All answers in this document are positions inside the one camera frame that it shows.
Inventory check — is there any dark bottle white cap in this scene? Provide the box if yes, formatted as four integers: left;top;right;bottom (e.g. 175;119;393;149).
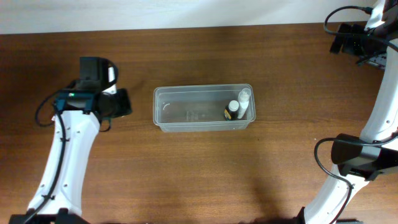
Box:
224;100;239;121

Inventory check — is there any white squeeze bottle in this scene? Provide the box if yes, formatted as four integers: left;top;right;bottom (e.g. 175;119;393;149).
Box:
238;88;251;119

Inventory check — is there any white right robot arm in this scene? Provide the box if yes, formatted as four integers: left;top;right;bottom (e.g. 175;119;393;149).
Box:
294;0;397;223

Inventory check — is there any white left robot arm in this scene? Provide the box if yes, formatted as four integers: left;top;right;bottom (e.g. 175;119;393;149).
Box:
9;57;132;224

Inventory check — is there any clear plastic container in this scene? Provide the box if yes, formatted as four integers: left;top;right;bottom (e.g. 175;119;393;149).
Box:
153;83;256;133

